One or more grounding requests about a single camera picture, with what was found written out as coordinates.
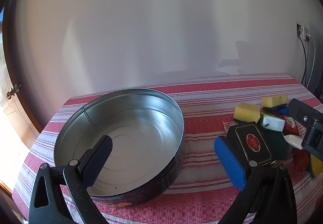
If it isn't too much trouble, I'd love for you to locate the wall socket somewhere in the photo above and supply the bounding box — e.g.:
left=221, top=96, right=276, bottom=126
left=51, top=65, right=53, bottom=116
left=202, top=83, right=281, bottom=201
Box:
left=296, top=22, right=309, bottom=39

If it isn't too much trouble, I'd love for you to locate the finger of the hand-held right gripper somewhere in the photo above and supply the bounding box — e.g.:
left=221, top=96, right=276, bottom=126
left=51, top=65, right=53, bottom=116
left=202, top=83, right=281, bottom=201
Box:
left=288, top=98, right=319, bottom=127

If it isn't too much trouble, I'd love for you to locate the wooden door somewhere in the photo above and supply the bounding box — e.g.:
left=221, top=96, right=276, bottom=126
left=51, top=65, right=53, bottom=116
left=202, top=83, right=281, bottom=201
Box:
left=0, top=7, right=42, bottom=197

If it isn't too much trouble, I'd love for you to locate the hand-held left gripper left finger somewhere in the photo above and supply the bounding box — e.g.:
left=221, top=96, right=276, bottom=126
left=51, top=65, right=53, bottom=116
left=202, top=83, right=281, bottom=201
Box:
left=28, top=135, right=113, bottom=224

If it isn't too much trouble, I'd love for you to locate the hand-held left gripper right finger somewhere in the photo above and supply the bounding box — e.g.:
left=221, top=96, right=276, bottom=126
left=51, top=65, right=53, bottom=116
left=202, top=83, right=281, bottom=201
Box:
left=214, top=136, right=297, bottom=224

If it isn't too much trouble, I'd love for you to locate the green tissue packet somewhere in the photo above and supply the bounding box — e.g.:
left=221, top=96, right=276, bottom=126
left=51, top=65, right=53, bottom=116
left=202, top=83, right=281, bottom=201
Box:
left=260, top=112, right=285, bottom=132

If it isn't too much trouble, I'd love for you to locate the brass door handle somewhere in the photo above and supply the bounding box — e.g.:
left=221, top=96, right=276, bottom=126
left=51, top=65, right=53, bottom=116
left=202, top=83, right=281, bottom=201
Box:
left=5, top=82, right=24, bottom=100

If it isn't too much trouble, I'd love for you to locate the white packet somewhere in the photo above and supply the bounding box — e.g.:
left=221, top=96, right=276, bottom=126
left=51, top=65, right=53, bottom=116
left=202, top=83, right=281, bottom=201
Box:
left=283, top=134, right=304, bottom=150

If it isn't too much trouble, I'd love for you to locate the red snack packet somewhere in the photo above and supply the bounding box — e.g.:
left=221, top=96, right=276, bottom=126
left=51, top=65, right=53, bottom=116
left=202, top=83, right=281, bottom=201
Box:
left=283, top=115, right=299, bottom=136
left=293, top=148, right=311, bottom=172

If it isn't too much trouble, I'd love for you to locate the black cable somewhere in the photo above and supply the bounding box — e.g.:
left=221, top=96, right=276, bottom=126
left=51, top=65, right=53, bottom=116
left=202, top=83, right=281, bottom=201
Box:
left=299, top=36, right=309, bottom=87

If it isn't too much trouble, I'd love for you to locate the round metal tin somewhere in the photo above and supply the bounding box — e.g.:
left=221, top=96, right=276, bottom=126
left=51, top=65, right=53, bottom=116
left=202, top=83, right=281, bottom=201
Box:
left=53, top=88, right=185, bottom=207

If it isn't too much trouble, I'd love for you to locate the pale yellow sponge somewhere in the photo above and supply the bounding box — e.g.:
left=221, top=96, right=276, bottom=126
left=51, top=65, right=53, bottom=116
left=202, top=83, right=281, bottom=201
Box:
left=309, top=153, right=323, bottom=178

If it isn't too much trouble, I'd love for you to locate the black box with red emblem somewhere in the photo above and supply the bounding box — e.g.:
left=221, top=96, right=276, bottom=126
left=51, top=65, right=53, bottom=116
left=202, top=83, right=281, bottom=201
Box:
left=225, top=123, right=275, bottom=167

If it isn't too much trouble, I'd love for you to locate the red striped tablecloth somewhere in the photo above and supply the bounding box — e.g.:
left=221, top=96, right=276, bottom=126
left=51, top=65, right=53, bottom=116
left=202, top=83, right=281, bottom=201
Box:
left=12, top=73, right=323, bottom=224

